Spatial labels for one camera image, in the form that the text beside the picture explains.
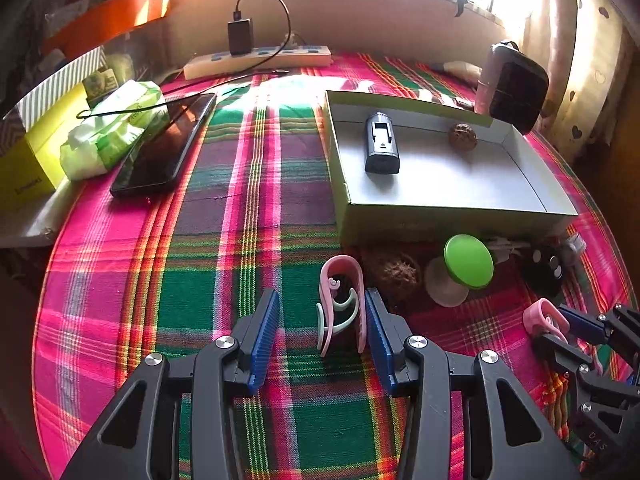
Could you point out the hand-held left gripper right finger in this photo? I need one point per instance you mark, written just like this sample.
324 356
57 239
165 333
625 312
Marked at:
377 340

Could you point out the white power strip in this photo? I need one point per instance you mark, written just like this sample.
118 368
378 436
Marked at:
210 66

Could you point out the black charger adapter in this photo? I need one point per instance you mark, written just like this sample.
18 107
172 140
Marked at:
240 37

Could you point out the green topped white knob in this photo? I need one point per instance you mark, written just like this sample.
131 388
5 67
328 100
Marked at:
469 260

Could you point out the clear plastic container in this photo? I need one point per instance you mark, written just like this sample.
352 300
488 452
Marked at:
125 62

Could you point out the small round walnut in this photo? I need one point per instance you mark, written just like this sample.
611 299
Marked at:
461 136

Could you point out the black smartphone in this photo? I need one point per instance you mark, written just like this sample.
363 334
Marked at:
160 150

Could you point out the white egg-shaped object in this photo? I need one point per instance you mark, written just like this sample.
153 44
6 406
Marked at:
440 285

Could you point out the grey striped box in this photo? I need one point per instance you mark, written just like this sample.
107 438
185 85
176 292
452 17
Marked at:
55 85

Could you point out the black grey handheld device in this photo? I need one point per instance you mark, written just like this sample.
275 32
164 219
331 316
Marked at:
382 145

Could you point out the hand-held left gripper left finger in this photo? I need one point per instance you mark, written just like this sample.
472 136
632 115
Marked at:
265 340

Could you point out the yellow green box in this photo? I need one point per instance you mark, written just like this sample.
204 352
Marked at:
30 170

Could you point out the heart print curtain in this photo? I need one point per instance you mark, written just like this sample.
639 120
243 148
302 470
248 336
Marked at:
580 60

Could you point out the white pillow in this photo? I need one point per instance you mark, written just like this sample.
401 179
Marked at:
460 71

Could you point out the green white cardboard box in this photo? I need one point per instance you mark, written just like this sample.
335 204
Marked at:
450 180

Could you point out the black window latch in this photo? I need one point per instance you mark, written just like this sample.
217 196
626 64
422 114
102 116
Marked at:
461 5

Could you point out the pink teal plastic clip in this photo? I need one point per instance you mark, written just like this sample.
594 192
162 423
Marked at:
358 305

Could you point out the grey portable air cooler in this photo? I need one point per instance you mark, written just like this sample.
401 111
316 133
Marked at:
515 90

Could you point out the large knobby walnut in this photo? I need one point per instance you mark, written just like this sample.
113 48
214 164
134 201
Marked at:
392 275

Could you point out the black key fob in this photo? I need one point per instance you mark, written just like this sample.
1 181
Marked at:
545 275

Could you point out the plaid cloth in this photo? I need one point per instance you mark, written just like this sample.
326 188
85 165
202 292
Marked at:
175 285

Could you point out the green white wet wipes pack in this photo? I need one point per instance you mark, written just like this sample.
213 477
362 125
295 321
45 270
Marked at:
100 145

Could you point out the small white jar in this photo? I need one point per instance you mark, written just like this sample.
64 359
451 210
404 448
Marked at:
574 250

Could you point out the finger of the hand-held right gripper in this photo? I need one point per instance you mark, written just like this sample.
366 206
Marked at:
560 352
580 322

